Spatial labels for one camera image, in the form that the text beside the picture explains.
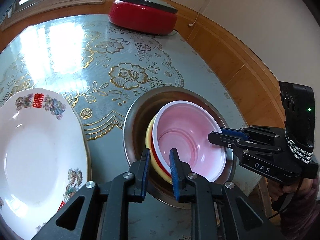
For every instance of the white plate red characters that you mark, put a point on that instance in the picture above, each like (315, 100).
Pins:
(45, 160)

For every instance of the person right hand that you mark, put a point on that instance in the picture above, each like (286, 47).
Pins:
(275, 190)

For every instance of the red electric cooker pot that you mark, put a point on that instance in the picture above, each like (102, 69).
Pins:
(141, 18)

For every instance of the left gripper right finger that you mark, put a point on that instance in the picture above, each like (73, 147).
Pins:
(182, 190)

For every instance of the stainless steel basin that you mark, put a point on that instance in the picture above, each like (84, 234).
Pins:
(136, 122)

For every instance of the floral lace tablecloth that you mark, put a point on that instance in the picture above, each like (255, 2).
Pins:
(101, 70)

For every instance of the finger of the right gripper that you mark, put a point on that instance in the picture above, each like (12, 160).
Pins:
(223, 140)
(235, 133)

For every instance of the yellow plastic bowl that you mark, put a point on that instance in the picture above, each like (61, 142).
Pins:
(152, 154)

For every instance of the grey cooker lid red knob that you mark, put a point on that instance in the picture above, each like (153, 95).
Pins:
(157, 4)

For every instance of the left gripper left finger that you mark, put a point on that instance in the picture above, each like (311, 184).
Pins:
(139, 182)

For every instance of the red plastic bowl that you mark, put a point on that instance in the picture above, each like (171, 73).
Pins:
(185, 126)

